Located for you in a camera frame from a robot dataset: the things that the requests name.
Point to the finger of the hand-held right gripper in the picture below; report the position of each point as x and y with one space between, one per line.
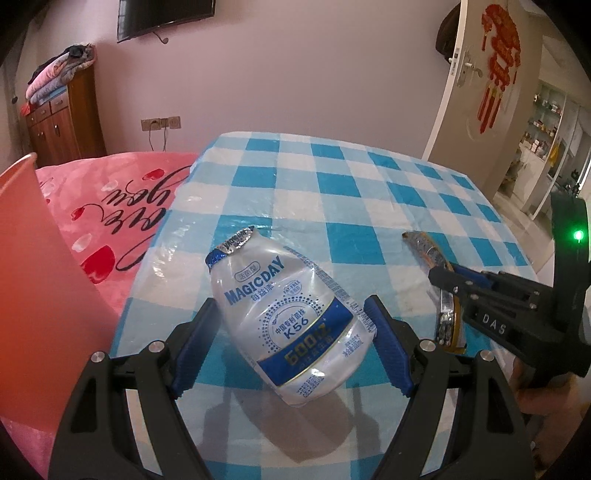
471 273
455 284

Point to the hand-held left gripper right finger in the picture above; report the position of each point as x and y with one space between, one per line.
388 341

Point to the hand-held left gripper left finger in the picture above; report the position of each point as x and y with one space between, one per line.
194 350

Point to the gold snack wrapper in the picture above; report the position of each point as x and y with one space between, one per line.
429 249

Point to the pink plastic bin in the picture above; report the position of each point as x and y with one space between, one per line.
41 286

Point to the person's right hand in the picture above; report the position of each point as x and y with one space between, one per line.
549 401

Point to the white door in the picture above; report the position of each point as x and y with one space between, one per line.
461 152

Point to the blue checkered tablecloth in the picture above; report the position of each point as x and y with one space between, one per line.
323 184

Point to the pink printed bedsheet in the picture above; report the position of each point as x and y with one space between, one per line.
115 198

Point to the white shelf cabinet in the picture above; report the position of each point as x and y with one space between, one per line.
549 115

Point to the red knot decoration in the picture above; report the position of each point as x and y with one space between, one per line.
501 50

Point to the dark cloth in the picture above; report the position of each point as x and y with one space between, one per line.
448 37

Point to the wooden cabinet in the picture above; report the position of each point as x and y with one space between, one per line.
69 124

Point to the stack of folded blankets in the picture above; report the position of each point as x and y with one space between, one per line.
60 69

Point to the wall socket strip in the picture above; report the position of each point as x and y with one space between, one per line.
161 123

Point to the wall-mounted television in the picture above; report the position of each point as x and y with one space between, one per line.
166 18

